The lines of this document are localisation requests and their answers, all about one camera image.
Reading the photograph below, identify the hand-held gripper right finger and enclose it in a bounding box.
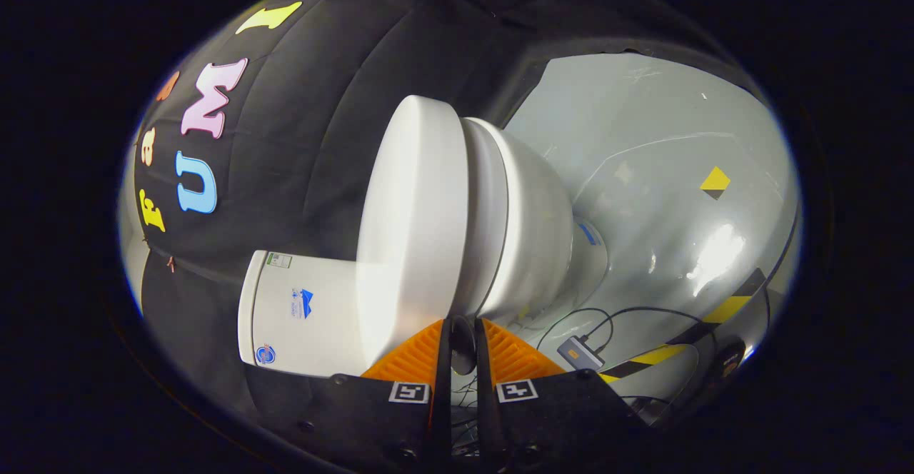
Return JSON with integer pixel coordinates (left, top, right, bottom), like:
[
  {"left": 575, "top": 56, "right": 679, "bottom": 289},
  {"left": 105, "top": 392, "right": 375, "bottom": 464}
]
[{"left": 475, "top": 317, "right": 658, "bottom": 474}]

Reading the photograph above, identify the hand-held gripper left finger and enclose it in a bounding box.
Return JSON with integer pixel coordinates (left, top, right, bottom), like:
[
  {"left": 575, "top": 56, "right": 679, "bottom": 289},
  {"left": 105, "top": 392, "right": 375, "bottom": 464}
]
[{"left": 250, "top": 317, "right": 453, "bottom": 474}]

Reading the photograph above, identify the white toilet lid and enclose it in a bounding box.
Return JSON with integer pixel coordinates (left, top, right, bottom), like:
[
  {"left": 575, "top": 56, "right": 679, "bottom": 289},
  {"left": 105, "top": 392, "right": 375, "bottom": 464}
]
[{"left": 355, "top": 94, "right": 478, "bottom": 376}]

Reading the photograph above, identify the white toilet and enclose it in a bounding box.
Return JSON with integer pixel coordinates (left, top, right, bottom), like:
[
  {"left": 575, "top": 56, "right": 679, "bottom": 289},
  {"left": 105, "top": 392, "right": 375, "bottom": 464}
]
[{"left": 237, "top": 117, "right": 610, "bottom": 379}]

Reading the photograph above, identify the small grey electronic box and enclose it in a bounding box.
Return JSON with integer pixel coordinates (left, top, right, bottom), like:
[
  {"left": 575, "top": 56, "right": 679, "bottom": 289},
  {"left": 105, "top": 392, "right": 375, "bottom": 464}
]
[{"left": 556, "top": 336, "right": 606, "bottom": 373}]

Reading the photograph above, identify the yellow black hazard tape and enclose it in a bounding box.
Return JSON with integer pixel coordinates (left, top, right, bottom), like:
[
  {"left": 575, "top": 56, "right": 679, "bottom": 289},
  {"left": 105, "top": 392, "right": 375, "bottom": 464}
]
[{"left": 598, "top": 267, "right": 769, "bottom": 382}]

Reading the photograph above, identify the black backdrop cloth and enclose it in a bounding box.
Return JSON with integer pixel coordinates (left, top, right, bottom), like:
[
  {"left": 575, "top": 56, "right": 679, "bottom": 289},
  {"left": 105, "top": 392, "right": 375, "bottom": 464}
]
[{"left": 132, "top": 0, "right": 758, "bottom": 418}]

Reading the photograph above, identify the yellow floor sticker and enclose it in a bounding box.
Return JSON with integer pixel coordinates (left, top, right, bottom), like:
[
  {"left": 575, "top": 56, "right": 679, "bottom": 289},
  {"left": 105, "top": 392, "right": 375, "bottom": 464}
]
[{"left": 699, "top": 166, "right": 732, "bottom": 201}]

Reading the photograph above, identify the black cable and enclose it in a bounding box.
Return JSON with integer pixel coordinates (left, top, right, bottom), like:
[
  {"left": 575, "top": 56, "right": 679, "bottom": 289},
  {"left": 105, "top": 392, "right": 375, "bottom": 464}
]
[{"left": 536, "top": 306, "right": 718, "bottom": 360}]

